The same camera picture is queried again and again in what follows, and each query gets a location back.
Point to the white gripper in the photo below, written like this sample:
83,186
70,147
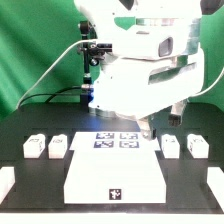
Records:
137,88

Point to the white square table top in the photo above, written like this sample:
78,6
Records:
107,176

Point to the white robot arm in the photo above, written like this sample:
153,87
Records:
117,18

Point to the white obstacle block right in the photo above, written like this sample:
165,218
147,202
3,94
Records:
215,180

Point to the white obstacle block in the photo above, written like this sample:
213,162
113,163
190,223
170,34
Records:
215,180
7,180

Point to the white sheet with markers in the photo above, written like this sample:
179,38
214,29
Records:
112,140

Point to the white obstacle block left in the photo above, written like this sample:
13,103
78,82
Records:
7,180

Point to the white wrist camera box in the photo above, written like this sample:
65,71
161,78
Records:
150,45

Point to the black camera on stand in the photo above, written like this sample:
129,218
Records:
92,55

